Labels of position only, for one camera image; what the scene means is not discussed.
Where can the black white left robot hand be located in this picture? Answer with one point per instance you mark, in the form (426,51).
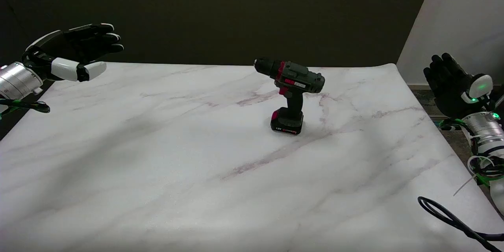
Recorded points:
(71,51)

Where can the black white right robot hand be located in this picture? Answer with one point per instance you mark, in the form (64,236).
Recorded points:
(449,86)

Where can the dark green power screwdriver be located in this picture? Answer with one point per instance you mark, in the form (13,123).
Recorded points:
(295,82)

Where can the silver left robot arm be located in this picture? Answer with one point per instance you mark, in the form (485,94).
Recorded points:
(15,80)

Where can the floor vent grille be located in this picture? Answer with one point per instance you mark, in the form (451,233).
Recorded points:
(437,120)

